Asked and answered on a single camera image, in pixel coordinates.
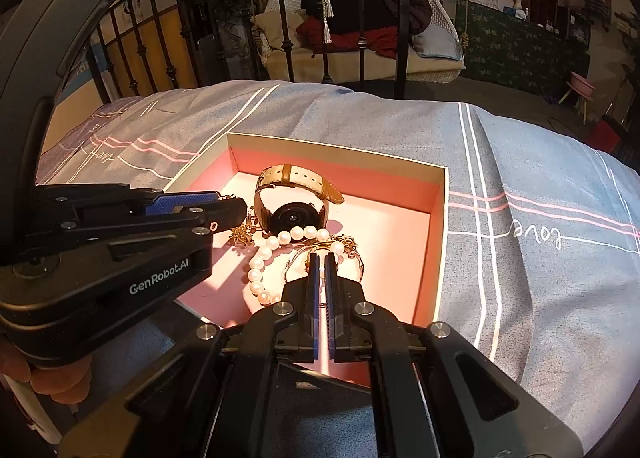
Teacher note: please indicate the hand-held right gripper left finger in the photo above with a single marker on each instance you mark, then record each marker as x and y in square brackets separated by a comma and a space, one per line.
[314, 288]

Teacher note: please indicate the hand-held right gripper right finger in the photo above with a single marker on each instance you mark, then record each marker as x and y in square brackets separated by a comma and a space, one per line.
[331, 288]

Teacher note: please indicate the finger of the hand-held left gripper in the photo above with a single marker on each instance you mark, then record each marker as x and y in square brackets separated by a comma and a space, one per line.
[180, 199]
[220, 215]

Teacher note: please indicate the thin gold bangle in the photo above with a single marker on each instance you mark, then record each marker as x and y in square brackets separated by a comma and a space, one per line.
[361, 265]

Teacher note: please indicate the box with pink inside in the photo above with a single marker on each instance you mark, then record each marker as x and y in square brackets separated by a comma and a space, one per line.
[395, 238]

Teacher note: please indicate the person's left hand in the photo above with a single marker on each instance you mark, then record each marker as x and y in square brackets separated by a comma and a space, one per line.
[55, 380]

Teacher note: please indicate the pile of dark clothes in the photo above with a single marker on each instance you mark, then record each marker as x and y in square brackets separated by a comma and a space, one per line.
[360, 8]

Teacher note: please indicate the white wicker hanging chair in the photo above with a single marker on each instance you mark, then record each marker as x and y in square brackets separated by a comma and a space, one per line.
[440, 38]

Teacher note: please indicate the green patterned counter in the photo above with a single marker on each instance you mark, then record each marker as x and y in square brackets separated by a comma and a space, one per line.
[515, 48]

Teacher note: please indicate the pink stool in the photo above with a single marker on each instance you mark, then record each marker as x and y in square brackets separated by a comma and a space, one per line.
[582, 85]

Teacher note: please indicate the black iron bed frame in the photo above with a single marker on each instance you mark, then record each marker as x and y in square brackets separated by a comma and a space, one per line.
[360, 38]

